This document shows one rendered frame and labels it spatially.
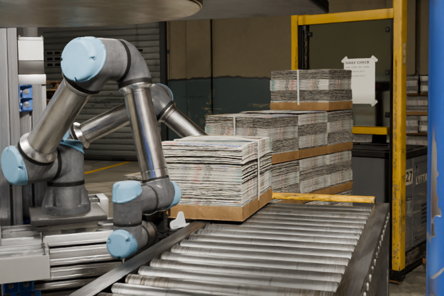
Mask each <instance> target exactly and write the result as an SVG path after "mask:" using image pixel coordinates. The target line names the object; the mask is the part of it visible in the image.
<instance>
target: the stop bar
mask: <svg viewBox="0 0 444 296"><path fill-rule="evenodd" d="M272 199H280V200H309V201H325V202H354V203H370V204H375V203H376V197H373V196H341V195H325V194H293V193H276V192H272Z"/></svg>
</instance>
